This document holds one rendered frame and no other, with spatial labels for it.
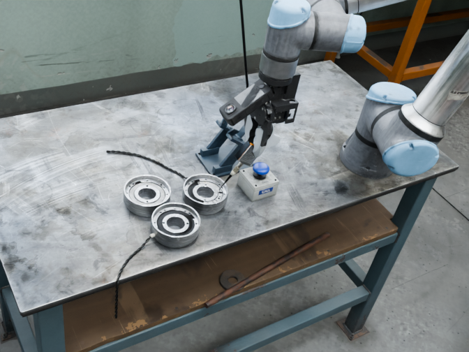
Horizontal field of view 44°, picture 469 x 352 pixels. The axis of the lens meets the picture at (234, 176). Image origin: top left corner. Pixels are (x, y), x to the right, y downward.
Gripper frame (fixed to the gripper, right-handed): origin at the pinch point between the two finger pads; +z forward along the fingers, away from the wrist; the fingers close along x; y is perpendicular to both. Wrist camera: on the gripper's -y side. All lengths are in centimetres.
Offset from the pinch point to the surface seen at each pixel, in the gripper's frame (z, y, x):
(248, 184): 9.8, 0.4, -1.1
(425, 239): 93, 119, 19
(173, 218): 10.9, -20.4, -4.7
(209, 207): 9.9, -11.7, -4.9
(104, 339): 38, -38, -11
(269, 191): 11.0, 5.2, -3.7
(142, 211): 10.6, -25.8, -0.5
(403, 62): 58, 162, 103
